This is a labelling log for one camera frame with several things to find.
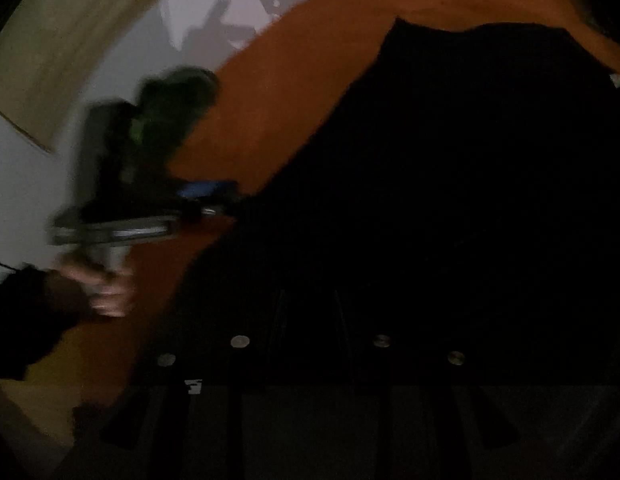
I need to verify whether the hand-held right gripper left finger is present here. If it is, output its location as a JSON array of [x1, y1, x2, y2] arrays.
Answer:
[[97, 287, 291, 480]]

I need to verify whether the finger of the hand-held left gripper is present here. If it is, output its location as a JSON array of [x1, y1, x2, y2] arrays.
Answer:
[[175, 180, 242, 221]]

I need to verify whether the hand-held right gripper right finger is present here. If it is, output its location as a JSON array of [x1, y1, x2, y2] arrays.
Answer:
[[335, 287, 521, 480]]

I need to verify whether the black garment with white print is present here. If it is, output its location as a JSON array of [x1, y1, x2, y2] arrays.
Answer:
[[97, 17, 620, 480]]

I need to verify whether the person's left hand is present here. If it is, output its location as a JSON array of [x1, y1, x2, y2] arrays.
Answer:
[[60, 260, 136, 318]]

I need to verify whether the orange blanket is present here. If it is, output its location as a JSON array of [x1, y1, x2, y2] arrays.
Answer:
[[0, 0, 620, 461]]

